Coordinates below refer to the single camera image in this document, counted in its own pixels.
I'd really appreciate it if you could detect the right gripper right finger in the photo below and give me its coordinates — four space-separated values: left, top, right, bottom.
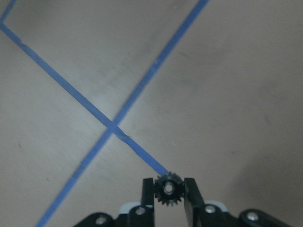
184 178 204 227

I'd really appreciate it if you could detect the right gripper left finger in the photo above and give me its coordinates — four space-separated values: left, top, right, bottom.
141 178 155 227

